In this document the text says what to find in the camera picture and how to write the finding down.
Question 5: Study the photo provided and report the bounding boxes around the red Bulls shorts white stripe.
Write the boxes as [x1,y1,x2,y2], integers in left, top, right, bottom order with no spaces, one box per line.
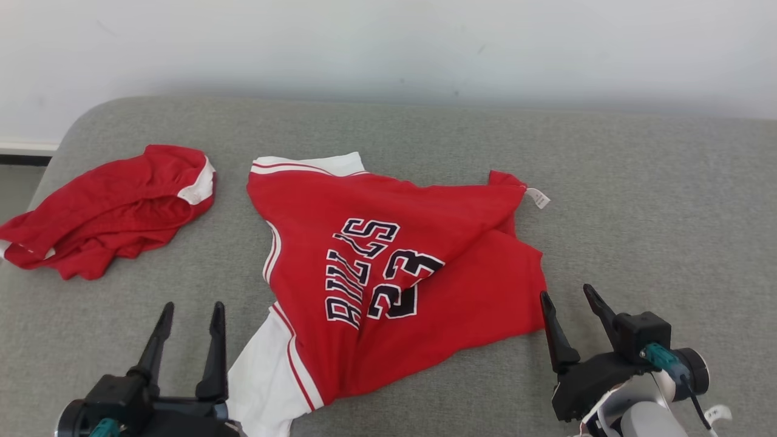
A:
[0,144,217,281]

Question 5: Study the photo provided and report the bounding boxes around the white wall baseboard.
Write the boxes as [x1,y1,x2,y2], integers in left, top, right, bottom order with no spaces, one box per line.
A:
[0,141,60,166]

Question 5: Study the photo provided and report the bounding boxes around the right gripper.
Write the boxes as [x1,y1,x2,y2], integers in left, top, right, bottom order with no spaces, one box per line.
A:
[540,283,650,422]

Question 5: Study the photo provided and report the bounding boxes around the red Bulls jersey white sleeves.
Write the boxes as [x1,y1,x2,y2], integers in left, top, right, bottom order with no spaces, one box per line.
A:
[228,152,551,437]

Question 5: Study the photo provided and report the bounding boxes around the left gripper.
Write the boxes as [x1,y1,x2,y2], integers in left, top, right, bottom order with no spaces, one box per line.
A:
[121,302,246,437]

